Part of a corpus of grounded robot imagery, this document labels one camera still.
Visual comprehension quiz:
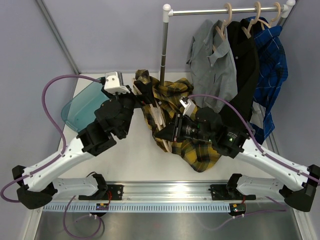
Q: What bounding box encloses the teal plastic tub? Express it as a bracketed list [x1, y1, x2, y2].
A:
[61, 82, 109, 133]

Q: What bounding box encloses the wooden hanger of grey shirt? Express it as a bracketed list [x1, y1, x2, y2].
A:
[215, 2, 233, 41]

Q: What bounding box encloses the black shirt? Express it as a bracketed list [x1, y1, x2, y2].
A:
[227, 19, 260, 122]

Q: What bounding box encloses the aluminium mounting rail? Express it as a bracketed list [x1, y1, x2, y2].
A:
[32, 181, 305, 202]

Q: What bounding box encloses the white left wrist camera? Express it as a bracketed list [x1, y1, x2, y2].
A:
[103, 71, 131, 95]

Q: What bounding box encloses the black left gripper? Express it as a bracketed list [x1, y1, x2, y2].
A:
[102, 81, 154, 137]

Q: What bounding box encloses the wooden hanger of black shirt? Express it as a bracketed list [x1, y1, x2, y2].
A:
[241, 1, 261, 39]

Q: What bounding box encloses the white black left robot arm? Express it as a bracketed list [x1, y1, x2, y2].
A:
[12, 80, 154, 210]

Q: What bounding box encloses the wooden hanger of blue shirt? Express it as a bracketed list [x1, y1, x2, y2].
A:
[257, 1, 282, 30]

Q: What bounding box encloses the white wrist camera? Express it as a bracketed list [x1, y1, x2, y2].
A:
[179, 97, 196, 117]
[103, 71, 131, 95]

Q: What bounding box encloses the white metal clothes rack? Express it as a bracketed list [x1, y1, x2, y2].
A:
[158, 0, 297, 156]

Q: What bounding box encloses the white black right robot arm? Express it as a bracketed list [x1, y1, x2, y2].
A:
[155, 107, 320, 212]

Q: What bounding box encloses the yellow plaid shirt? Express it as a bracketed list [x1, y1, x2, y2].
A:
[135, 69, 221, 173]

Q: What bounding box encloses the white slotted cable duct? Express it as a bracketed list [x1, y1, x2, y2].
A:
[43, 202, 231, 213]

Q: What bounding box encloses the blue plaid shirt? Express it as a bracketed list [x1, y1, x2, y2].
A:
[250, 22, 288, 144]

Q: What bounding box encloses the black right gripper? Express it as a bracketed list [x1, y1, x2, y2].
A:
[155, 112, 215, 143]

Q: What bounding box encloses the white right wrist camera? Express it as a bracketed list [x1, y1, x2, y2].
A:
[179, 97, 196, 117]

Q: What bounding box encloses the grey shirt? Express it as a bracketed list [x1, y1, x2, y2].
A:
[186, 19, 238, 113]

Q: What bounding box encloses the purple cable under right base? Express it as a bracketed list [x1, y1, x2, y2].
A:
[199, 194, 288, 231]

